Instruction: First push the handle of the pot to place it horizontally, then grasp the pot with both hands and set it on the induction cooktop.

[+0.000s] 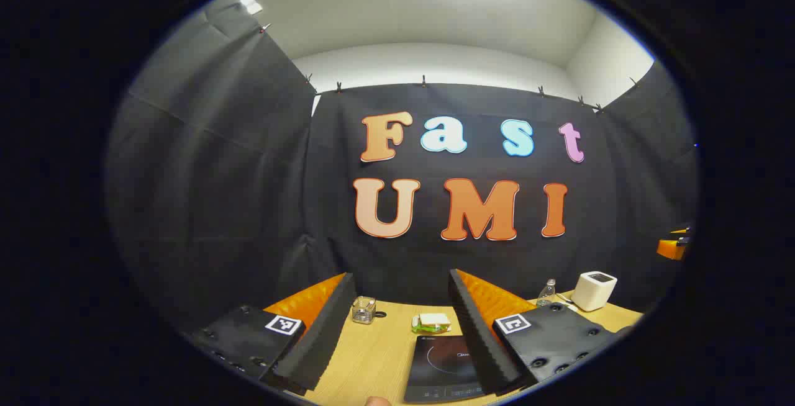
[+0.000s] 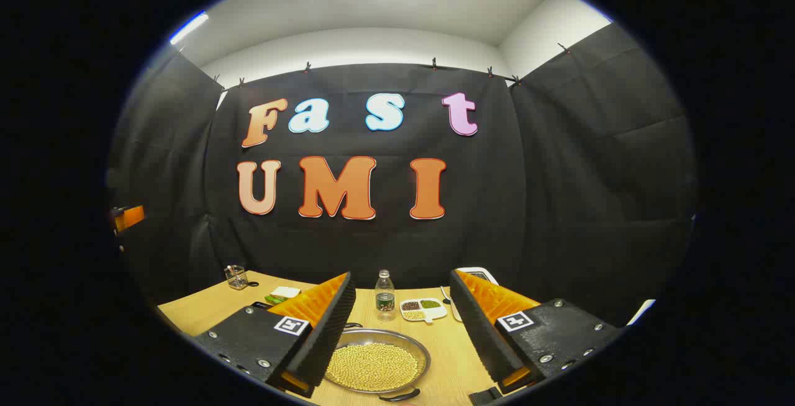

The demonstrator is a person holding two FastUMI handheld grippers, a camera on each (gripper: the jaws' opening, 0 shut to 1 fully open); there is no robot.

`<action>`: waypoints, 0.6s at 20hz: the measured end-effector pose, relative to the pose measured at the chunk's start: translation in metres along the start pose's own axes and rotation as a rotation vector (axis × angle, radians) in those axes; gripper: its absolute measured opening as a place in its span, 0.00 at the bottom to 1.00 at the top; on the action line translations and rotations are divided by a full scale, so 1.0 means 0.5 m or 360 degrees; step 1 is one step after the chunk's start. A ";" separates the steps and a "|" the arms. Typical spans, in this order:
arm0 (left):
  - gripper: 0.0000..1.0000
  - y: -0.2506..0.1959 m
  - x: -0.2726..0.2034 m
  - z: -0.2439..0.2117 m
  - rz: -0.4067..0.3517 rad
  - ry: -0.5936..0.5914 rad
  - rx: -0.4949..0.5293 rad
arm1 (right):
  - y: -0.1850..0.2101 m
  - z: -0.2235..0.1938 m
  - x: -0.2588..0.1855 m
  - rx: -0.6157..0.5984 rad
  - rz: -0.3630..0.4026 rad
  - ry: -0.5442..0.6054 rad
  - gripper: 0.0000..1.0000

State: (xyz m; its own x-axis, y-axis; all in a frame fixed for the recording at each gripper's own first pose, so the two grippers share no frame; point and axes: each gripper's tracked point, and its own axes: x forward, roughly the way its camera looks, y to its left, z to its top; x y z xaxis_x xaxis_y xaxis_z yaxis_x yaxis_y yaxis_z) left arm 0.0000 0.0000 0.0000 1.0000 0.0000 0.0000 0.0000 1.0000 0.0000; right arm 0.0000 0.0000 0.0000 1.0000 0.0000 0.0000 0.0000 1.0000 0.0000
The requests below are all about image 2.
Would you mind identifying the pile of yellow soybeans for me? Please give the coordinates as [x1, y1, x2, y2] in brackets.
[326, 343, 420, 392]

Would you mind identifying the sandwich with lettuce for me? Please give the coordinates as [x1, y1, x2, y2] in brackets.
[265, 286, 302, 305]

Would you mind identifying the white spoon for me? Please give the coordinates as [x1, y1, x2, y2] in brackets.
[440, 286, 461, 322]

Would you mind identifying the steel pot with black handles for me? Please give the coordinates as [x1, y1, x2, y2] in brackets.
[323, 322, 432, 402]

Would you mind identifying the black backdrop cloth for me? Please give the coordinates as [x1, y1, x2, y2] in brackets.
[106, 21, 699, 326]

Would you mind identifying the row of black cloth clips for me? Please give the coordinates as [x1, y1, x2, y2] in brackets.
[177, 43, 571, 87]

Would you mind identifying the clear plastic water bottle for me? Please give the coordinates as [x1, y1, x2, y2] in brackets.
[375, 269, 396, 322]

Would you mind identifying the metal wire holder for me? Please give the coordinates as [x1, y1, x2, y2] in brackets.
[224, 264, 249, 291]

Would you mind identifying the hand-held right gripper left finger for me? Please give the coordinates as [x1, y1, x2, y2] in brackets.
[194, 271, 358, 399]

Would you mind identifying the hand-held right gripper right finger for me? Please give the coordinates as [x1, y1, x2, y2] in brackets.
[449, 268, 624, 395]

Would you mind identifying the narrow ceiling light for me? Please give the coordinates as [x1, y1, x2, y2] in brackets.
[170, 12, 210, 45]

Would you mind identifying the white toaster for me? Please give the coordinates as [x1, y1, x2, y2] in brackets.
[457, 267, 499, 286]

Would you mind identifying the white divided bean dish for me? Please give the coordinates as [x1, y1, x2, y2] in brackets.
[399, 298, 448, 323]

